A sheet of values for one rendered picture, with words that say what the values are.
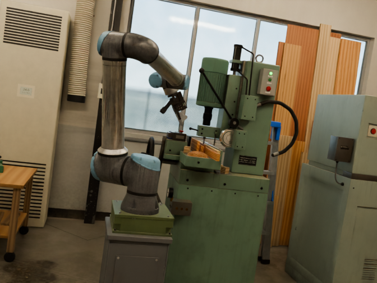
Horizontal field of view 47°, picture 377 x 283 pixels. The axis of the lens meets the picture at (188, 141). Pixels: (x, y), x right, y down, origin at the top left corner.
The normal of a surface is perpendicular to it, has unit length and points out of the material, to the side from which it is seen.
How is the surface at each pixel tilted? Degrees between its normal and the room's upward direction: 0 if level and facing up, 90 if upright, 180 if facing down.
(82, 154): 90
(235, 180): 90
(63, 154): 90
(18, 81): 90
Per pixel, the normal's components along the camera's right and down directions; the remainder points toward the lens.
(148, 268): 0.22, 0.11
